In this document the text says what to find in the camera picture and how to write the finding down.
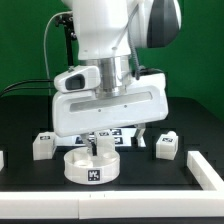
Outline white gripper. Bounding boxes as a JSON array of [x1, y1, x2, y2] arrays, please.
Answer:
[[52, 73, 168, 156]]

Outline white round stool seat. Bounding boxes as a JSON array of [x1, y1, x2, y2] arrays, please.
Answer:
[[64, 147, 120, 185]]

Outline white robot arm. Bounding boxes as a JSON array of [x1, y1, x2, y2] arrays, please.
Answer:
[[53, 0, 181, 154]]

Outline white marker sheet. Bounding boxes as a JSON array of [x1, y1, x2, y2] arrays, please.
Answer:
[[55, 128, 136, 147]]

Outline white workspace border frame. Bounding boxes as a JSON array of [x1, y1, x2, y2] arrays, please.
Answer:
[[0, 151, 224, 219]]

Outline black cables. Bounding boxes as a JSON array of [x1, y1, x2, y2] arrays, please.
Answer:
[[0, 78, 56, 98]]

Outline black camera on stand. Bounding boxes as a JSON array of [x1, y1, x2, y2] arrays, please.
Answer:
[[55, 12, 77, 67]]

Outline grey camera cable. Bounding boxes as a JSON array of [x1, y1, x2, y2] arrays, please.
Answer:
[[43, 11, 73, 97]]

